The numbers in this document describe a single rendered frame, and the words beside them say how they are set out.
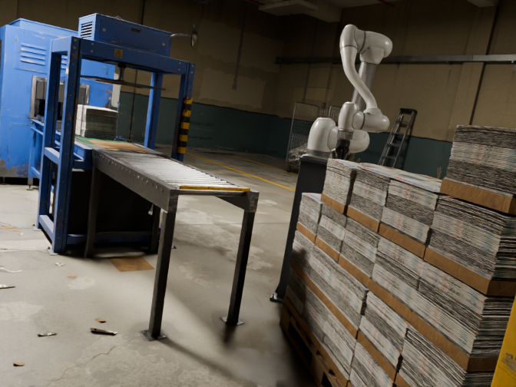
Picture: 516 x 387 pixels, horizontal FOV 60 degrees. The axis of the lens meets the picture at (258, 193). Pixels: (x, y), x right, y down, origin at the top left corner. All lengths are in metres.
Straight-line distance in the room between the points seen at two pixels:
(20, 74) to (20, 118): 0.49
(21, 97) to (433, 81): 7.62
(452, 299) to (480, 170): 0.39
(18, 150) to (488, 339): 5.14
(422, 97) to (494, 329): 8.89
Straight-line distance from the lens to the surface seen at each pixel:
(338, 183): 2.19
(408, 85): 10.42
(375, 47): 2.93
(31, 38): 5.72
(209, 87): 12.38
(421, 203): 1.64
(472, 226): 1.44
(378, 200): 1.88
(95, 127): 4.24
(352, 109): 2.59
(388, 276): 1.77
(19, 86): 5.69
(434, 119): 9.91
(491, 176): 1.41
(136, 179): 2.64
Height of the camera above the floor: 1.22
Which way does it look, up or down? 10 degrees down
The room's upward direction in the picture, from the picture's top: 9 degrees clockwise
